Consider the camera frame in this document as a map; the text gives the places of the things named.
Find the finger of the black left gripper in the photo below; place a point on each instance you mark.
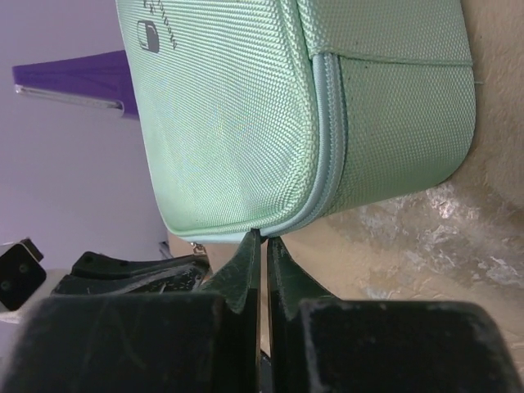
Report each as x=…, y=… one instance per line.
x=96, y=274

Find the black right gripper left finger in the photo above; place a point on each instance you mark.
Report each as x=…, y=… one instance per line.
x=203, y=340

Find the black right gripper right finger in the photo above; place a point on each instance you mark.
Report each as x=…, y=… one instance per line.
x=320, y=343

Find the mint green medicine case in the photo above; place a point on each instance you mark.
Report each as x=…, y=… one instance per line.
x=269, y=115

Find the purple metronome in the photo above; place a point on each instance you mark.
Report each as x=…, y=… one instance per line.
x=102, y=81

